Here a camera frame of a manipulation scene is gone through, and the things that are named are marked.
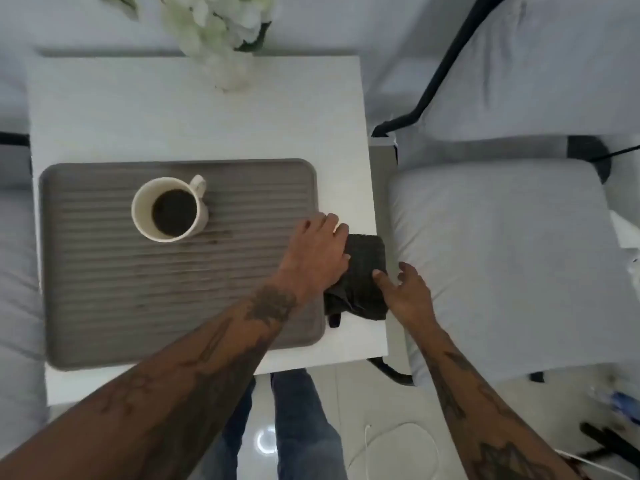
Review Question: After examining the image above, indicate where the person's right hand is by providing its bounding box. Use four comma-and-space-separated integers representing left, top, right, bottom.
372, 262, 437, 334

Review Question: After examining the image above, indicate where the person's left hand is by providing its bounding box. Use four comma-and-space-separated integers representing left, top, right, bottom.
277, 212, 352, 307

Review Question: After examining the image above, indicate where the dark grey cloth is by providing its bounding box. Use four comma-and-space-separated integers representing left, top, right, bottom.
323, 234, 390, 329

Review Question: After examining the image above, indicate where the cream coffee mug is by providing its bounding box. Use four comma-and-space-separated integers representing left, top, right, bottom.
131, 174, 210, 243

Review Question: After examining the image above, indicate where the grey ribbed tray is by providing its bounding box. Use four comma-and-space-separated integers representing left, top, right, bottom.
39, 158, 329, 371

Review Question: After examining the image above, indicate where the person's right forearm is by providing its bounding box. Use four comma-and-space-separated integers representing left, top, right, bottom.
405, 317, 586, 480

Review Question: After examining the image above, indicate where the person's left forearm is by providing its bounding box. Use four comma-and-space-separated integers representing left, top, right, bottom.
0, 282, 306, 480

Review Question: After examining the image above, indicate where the person's right leg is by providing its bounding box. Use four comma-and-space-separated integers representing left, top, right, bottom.
269, 369, 349, 480

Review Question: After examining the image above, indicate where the person's leg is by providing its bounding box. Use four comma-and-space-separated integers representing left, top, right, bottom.
269, 369, 349, 480
199, 377, 259, 480

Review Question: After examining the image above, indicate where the person's left leg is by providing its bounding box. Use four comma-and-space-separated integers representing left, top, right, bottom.
199, 377, 259, 480

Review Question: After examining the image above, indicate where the white square side table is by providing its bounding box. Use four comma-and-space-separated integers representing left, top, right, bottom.
27, 54, 390, 408

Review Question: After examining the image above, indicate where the clear bottle blue label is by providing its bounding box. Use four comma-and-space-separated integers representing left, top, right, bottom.
589, 384, 640, 425

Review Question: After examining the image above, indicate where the black metal stand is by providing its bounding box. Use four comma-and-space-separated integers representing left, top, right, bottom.
579, 422, 640, 468

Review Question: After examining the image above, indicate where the white flower bouquet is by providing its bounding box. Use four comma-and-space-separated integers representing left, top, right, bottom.
97, 0, 276, 61

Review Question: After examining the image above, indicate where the grey back cushion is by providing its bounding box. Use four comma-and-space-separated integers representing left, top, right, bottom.
419, 0, 640, 143

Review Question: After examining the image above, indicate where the white cable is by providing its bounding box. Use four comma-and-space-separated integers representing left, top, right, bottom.
347, 422, 441, 480

